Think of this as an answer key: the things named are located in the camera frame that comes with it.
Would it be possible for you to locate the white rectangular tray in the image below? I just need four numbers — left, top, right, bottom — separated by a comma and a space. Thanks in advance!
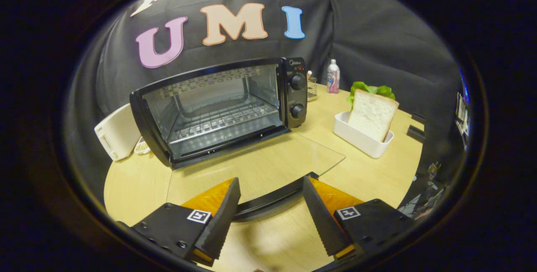
333, 111, 395, 159

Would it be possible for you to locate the wire mesh basket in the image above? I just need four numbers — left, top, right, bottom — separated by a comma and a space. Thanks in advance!
306, 71, 318, 102

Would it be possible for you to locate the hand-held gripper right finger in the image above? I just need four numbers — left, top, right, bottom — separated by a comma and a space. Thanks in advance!
303, 175, 416, 262

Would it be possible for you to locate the green lettuce leaf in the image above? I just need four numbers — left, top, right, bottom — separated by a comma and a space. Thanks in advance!
347, 81, 396, 105

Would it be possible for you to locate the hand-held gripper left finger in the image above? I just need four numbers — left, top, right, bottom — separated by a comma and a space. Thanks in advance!
117, 177, 242, 267

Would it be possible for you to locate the white bread toaster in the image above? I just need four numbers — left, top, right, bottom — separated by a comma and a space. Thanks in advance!
94, 103, 142, 162

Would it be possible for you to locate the white bread slice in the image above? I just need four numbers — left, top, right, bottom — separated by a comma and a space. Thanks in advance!
347, 89, 399, 143

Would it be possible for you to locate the black toaster oven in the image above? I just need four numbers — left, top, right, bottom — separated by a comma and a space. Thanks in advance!
129, 57, 347, 222

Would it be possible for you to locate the white pink spray bottle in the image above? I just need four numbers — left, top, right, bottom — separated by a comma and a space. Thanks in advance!
326, 59, 341, 94

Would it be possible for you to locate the small dish of nuts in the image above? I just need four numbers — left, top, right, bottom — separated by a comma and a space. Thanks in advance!
133, 137, 152, 155

